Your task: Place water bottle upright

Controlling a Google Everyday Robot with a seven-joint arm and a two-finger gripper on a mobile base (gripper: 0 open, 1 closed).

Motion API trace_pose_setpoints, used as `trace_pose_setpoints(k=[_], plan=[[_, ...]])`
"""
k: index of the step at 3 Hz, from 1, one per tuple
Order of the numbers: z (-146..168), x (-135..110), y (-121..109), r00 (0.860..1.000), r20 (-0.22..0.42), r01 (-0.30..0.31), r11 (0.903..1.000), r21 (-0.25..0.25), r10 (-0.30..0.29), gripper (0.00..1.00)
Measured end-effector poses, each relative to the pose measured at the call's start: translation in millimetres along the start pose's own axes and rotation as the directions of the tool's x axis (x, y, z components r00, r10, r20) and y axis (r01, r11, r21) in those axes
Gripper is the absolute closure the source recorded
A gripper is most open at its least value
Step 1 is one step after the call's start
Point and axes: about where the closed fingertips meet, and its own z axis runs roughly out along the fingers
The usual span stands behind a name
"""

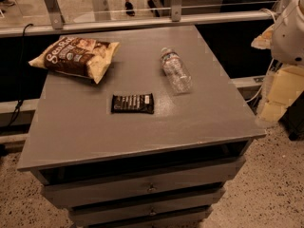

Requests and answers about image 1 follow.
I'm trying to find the black hanging cable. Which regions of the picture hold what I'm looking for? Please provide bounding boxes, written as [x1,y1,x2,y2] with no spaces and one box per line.
[6,23,34,128]

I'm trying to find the person's legs in background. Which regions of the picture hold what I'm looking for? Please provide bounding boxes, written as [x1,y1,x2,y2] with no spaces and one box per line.
[120,0,161,18]

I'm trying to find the black snack bar wrapper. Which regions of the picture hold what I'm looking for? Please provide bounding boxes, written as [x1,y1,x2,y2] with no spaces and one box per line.
[111,93,154,114]

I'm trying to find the metal guard rail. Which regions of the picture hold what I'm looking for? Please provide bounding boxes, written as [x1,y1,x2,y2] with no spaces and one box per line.
[0,0,291,38]

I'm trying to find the clear plastic water bottle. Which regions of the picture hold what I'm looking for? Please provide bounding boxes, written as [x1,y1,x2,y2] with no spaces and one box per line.
[161,47,192,94]

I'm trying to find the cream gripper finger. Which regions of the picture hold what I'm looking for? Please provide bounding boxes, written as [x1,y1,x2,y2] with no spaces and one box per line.
[251,26,274,49]
[256,65,304,124]

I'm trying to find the grey drawer cabinet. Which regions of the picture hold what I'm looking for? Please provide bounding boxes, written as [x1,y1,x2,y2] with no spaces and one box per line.
[18,26,264,228]

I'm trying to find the brown and cream chip bag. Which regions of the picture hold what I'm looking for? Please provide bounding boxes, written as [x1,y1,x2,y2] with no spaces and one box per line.
[28,36,120,84]

